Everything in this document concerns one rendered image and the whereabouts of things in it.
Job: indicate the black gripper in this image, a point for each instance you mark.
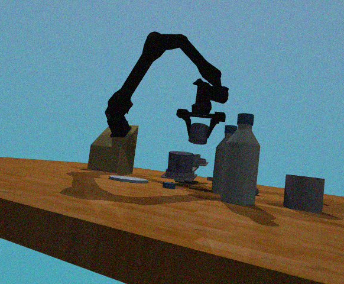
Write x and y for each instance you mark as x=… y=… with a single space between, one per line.
x=215 y=118

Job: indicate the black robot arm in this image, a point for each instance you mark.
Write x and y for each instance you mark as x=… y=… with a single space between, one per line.
x=155 y=45

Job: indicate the grey round dish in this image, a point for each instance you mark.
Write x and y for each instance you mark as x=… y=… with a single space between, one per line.
x=128 y=179

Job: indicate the grey bottle with dark blue cap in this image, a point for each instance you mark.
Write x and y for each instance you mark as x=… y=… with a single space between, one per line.
x=219 y=159
x=240 y=170

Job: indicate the small blue block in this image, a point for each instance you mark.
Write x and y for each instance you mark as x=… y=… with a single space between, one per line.
x=169 y=185

